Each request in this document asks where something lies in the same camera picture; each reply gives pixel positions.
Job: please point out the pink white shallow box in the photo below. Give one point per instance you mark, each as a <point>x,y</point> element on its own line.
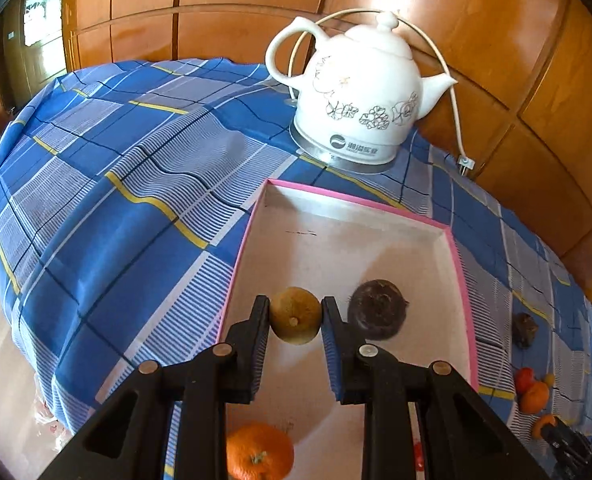
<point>330,243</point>

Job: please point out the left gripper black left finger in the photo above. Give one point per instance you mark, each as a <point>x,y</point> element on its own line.
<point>185,403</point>

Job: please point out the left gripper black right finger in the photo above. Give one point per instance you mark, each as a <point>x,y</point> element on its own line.
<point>405,404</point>

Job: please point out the dark brown mangosteen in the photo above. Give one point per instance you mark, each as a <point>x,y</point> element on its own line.
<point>524,330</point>
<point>377,309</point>

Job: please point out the blue plaid tablecloth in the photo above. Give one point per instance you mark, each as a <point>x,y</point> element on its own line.
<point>125,193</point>

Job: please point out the white plastic bag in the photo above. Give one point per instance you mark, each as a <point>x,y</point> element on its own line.
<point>49,424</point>

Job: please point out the orange mandarin with stem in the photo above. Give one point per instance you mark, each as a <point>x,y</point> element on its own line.
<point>259,451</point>

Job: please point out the red tomato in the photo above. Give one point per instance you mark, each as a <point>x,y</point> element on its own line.
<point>419,457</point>
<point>524,378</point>

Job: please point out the wooden door with glass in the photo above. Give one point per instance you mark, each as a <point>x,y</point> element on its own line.
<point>31,52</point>

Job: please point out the large orange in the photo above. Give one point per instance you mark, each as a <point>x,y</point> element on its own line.
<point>535,398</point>

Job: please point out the white ceramic electric kettle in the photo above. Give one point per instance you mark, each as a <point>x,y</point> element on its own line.
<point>359,95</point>

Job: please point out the yellow-green small fruit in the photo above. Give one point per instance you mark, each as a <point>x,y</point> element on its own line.
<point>295,315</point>
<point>549,380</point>

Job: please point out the wooden wardrobe panels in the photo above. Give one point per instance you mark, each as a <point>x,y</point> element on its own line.
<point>523,103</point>

